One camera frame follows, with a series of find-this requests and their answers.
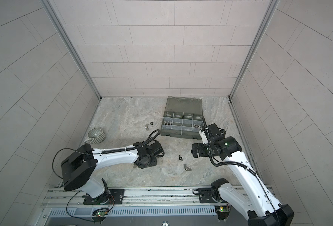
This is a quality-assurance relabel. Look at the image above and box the silver wing nut front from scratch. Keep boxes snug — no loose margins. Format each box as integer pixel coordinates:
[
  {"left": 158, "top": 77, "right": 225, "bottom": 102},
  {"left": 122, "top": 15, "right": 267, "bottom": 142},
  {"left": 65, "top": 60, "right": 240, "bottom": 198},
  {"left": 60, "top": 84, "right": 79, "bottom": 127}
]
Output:
[{"left": 183, "top": 164, "right": 192, "bottom": 171}]

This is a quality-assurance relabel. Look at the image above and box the green plastic organizer box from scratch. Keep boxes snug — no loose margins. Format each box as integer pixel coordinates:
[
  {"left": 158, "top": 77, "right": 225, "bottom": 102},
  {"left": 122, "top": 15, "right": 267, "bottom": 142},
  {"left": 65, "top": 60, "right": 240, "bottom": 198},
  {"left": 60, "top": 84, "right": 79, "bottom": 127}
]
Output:
[{"left": 161, "top": 96, "right": 204, "bottom": 140}]

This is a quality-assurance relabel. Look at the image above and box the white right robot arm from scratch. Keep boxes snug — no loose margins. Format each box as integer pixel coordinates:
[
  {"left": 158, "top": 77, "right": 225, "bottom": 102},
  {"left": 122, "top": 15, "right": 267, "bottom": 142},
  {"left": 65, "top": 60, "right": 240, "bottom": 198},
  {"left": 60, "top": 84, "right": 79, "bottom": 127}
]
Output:
[{"left": 192, "top": 123, "right": 294, "bottom": 226}]

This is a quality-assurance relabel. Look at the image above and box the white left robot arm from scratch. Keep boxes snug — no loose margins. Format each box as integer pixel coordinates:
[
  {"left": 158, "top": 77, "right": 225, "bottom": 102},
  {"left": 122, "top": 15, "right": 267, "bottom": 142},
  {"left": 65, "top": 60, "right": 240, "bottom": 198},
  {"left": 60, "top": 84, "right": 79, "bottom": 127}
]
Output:
[{"left": 61, "top": 141, "right": 165, "bottom": 204}]

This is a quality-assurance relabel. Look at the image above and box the right circuit board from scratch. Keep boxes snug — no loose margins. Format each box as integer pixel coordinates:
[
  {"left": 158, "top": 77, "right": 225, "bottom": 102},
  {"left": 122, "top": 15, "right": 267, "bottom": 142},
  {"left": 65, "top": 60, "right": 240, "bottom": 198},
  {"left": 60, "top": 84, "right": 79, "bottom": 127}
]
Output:
[{"left": 214, "top": 205, "right": 230, "bottom": 221}]

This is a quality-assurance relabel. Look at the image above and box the circuit board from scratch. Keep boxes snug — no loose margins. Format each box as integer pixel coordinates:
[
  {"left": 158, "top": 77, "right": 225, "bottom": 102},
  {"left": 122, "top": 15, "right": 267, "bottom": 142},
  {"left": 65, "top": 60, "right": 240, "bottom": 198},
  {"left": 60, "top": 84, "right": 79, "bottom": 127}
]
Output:
[
  {"left": 92, "top": 208, "right": 109, "bottom": 218},
  {"left": 214, "top": 205, "right": 230, "bottom": 221}
]

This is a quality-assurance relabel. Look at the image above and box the left circuit board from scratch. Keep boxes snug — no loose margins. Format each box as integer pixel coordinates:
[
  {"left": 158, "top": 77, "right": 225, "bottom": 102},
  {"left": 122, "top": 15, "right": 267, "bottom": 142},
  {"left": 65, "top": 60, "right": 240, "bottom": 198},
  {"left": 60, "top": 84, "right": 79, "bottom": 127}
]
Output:
[{"left": 92, "top": 208, "right": 109, "bottom": 218}]

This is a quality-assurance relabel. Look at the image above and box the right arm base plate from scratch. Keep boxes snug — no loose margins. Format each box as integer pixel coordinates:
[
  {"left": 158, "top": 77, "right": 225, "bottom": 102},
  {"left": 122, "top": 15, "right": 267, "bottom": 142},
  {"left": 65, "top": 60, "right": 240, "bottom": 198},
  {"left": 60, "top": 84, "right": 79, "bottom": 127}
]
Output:
[{"left": 192, "top": 187, "right": 219, "bottom": 203}]

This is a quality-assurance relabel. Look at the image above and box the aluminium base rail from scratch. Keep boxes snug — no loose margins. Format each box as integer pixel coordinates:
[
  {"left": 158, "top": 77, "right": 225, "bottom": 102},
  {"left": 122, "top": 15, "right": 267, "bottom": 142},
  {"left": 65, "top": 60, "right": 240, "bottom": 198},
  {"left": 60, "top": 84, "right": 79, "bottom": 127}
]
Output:
[{"left": 39, "top": 185, "right": 280, "bottom": 210}]

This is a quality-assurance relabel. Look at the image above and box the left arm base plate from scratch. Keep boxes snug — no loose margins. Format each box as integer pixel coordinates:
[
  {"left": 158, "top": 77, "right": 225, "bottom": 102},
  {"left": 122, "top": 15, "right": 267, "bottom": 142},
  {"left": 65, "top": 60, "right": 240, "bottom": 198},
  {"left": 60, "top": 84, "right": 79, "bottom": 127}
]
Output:
[{"left": 82, "top": 189, "right": 125, "bottom": 205}]

